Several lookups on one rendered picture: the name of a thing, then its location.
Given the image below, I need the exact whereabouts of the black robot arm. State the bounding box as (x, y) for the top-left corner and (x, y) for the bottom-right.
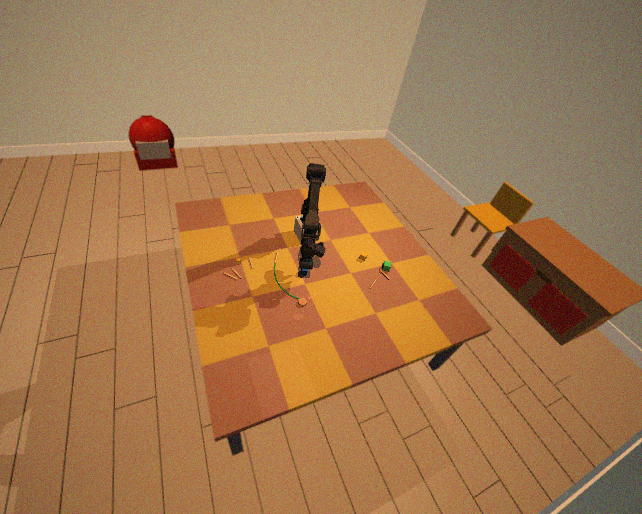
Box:
(301, 163), (326, 258)

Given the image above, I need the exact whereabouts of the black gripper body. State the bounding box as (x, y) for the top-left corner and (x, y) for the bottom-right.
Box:
(299, 238), (313, 270)

